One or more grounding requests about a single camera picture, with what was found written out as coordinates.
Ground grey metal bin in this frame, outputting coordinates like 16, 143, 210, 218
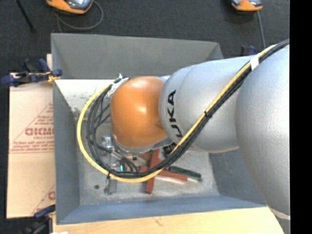
50, 33, 269, 225

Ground dark green flat block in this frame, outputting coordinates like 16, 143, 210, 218
169, 165, 203, 182

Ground black cylinder on white bracket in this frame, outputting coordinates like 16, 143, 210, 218
162, 143, 176, 156

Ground red-brown flat block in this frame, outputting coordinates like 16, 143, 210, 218
138, 166, 189, 182
145, 148, 162, 195

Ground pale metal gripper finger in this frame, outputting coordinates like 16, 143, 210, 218
101, 135, 115, 156
104, 155, 119, 196

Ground brown cardboard board red print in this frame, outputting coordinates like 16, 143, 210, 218
6, 53, 57, 219

